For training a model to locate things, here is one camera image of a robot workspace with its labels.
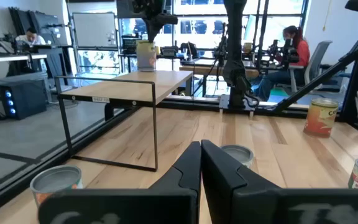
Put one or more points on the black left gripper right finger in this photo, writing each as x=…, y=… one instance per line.
x=228, y=193

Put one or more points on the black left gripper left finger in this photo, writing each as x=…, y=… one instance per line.
x=179, y=189

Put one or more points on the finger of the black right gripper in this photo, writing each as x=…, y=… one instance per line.
x=151, y=32

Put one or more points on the tall peaches can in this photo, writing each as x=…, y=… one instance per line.
x=146, y=57

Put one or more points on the short green red label can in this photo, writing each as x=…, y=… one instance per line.
x=241, y=154

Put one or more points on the tall corn can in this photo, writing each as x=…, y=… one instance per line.
x=320, y=119

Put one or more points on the short oranges can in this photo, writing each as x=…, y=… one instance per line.
x=56, y=179

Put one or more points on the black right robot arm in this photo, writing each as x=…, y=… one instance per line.
x=235, y=46

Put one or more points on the white whiteboard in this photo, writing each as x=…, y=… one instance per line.
x=95, y=29

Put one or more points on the wooden desk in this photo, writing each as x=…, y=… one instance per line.
x=197, y=69

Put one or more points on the black stacked panels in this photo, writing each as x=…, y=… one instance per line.
x=42, y=21

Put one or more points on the person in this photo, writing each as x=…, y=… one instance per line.
x=31, y=39
x=303, y=53

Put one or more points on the white desk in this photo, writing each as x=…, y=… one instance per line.
x=11, y=57

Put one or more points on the black computer tower blue lights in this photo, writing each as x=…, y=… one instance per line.
x=23, y=99

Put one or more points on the grey office chair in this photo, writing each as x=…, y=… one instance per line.
x=317, y=59

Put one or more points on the wooden shelf black metal frame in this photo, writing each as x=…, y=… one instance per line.
x=129, y=87

